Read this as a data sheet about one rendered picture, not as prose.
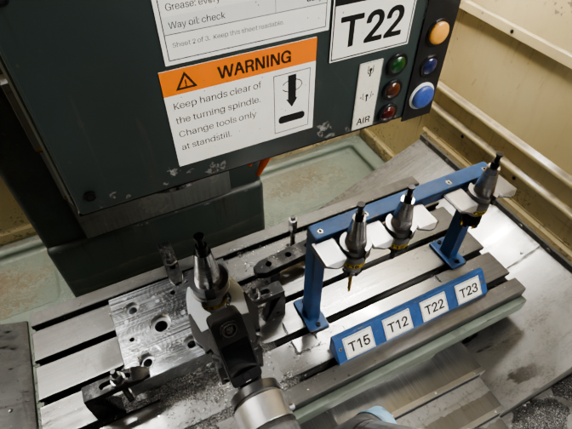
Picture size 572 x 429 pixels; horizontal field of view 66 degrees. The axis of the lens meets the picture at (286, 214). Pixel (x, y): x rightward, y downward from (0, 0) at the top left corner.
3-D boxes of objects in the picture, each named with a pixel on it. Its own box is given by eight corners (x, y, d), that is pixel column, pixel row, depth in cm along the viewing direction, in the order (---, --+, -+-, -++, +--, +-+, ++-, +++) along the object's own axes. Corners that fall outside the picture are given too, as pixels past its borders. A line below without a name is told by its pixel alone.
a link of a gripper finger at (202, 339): (181, 323, 69) (213, 366, 64) (180, 318, 68) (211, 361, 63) (207, 306, 71) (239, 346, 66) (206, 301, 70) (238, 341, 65)
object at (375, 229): (398, 244, 88) (398, 242, 88) (376, 254, 87) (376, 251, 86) (378, 221, 93) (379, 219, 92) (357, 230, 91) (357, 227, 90)
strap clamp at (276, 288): (285, 313, 112) (285, 280, 101) (237, 334, 108) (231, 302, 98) (279, 303, 114) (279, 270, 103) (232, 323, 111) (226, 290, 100)
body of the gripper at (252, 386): (208, 353, 72) (235, 424, 65) (200, 328, 66) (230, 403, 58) (251, 334, 74) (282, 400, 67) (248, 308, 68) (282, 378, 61)
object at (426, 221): (442, 226, 92) (443, 224, 91) (421, 235, 90) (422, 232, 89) (420, 204, 96) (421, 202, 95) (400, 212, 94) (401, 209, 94)
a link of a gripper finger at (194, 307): (179, 311, 75) (208, 351, 70) (172, 293, 71) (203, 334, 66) (194, 301, 77) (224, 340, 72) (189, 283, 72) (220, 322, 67)
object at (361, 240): (361, 231, 89) (364, 207, 84) (371, 246, 86) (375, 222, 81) (340, 236, 88) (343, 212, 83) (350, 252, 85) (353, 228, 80)
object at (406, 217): (404, 212, 92) (411, 189, 87) (416, 227, 89) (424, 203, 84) (386, 218, 91) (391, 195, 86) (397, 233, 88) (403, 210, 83)
